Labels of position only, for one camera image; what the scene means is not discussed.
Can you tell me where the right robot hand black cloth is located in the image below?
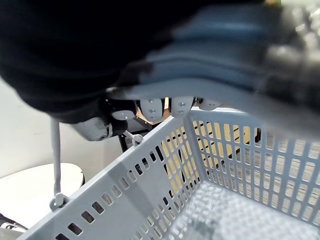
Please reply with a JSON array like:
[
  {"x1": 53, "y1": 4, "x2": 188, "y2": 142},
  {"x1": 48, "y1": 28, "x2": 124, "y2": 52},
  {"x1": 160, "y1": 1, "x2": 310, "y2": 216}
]
[{"x1": 0, "y1": 0, "x2": 320, "y2": 142}]

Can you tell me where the gray plastic shopping basket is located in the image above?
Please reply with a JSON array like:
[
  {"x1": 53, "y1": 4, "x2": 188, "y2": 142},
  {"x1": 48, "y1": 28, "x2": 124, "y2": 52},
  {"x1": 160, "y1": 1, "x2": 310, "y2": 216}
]
[{"x1": 22, "y1": 4, "x2": 320, "y2": 240}]

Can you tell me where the dark robot foot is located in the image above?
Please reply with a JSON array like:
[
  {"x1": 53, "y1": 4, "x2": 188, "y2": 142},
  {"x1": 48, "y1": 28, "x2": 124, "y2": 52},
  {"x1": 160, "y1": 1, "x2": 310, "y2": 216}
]
[{"x1": 0, "y1": 213, "x2": 29, "y2": 232}]

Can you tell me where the black metal table frame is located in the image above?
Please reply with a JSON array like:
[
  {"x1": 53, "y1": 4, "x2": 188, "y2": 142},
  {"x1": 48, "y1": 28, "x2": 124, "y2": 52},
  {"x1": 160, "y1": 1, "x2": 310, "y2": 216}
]
[{"x1": 118, "y1": 117, "x2": 156, "y2": 154}]

